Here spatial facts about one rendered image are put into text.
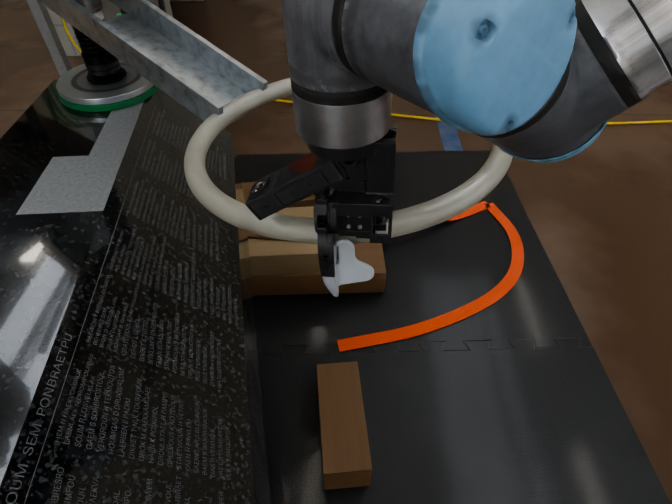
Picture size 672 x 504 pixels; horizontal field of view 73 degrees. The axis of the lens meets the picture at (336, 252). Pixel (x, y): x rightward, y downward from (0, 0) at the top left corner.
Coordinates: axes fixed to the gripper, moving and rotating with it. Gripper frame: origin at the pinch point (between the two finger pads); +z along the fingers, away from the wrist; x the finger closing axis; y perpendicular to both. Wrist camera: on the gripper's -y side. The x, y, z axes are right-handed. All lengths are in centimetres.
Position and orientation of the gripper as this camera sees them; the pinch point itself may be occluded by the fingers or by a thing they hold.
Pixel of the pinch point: (332, 272)
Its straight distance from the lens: 57.5
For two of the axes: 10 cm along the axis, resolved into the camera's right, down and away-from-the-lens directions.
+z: 0.5, 7.2, 7.0
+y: 9.9, 0.5, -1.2
